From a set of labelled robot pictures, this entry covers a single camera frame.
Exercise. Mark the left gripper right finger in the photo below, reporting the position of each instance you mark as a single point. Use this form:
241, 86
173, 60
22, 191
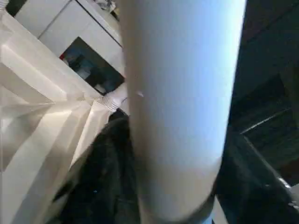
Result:
247, 191

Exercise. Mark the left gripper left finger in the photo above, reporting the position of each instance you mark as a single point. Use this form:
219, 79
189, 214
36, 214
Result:
105, 182

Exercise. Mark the white plastic table top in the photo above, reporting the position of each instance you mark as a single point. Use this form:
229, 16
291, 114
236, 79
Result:
35, 105

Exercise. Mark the black table mat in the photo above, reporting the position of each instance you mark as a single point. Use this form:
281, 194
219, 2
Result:
264, 144

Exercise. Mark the white sideboard cabinet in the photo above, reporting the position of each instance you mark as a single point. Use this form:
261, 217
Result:
70, 21

